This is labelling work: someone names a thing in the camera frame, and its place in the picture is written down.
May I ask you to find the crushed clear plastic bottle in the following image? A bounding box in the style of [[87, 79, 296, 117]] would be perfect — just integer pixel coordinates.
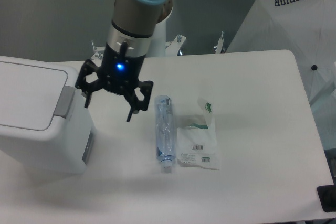
[[154, 95, 176, 173]]

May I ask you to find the white umbrella with lettering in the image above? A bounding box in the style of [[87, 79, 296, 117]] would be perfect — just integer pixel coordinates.
[[227, 0, 335, 110]]

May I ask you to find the white push-lid trash can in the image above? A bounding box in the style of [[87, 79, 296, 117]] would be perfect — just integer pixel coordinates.
[[1, 56, 96, 173]]

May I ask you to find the black device at edge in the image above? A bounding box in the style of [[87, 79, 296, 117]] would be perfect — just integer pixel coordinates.
[[317, 185, 335, 212]]

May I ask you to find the white green plastic wrapper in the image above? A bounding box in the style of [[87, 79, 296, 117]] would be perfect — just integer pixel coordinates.
[[176, 98, 221, 170]]

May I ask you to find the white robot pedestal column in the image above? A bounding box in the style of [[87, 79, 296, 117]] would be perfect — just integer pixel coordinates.
[[146, 0, 173, 58]]

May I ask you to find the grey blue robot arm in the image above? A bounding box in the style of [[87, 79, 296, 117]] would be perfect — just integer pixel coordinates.
[[75, 0, 168, 121]]

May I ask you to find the white metal base frame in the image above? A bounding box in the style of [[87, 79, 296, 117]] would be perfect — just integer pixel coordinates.
[[90, 31, 226, 61]]

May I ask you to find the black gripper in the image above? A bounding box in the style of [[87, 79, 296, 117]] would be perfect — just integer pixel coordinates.
[[75, 42, 154, 123]]

